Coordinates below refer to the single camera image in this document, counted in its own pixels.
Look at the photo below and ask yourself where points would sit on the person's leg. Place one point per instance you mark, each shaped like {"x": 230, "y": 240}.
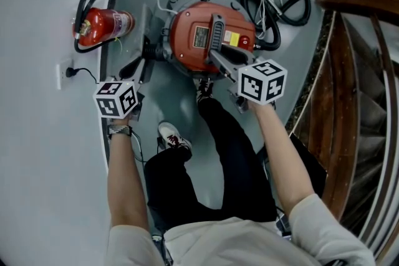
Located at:
{"x": 230, "y": 146}
{"x": 174, "y": 187}

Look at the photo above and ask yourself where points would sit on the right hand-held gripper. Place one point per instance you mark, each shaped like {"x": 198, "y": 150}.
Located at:
{"x": 262, "y": 84}

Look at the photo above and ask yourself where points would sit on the white left sneaker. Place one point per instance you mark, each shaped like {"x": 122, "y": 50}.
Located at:
{"x": 173, "y": 137}

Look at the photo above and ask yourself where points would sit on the red drum vacuum cleaner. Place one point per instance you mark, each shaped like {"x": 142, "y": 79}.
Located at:
{"x": 190, "y": 18}

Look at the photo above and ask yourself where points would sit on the striped wristband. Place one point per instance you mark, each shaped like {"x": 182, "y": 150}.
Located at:
{"x": 120, "y": 131}

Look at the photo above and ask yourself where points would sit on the person's white shirt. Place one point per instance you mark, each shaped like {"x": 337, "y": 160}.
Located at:
{"x": 230, "y": 243}

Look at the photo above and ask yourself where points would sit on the white right sneaker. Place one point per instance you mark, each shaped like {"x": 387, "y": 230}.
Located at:
{"x": 204, "y": 91}

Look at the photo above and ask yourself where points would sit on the white wall socket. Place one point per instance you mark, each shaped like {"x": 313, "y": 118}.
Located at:
{"x": 60, "y": 74}

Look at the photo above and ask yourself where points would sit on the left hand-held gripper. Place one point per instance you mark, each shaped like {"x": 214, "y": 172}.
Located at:
{"x": 112, "y": 102}

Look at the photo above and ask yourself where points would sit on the person's left forearm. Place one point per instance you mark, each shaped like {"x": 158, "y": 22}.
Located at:
{"x": 126, "y": 183}

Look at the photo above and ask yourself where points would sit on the person's right leg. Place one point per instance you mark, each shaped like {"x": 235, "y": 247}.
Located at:
{"x": 230, "y": 146}

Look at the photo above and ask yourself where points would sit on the person's left leg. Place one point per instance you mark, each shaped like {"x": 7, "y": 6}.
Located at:
{"x": 174, "y": 187}

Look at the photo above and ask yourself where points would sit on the red fire extinguisher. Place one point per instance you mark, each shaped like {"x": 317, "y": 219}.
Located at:
{"x": 99, "y": 25}

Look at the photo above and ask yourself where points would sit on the person's right forearm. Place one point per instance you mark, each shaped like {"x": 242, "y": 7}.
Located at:
{"x": 277, "y": 152}

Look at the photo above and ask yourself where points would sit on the wooden stair railing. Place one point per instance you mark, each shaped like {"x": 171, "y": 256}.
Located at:
{"x": 339, "y": 102}

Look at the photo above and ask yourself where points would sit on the white sneaker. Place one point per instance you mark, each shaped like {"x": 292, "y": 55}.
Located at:
{"x": 173, "y": 137}
{"x": 204, "y": 91}

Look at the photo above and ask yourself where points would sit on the black box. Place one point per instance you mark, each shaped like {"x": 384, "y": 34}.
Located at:
{"x": 308, "y": 162}

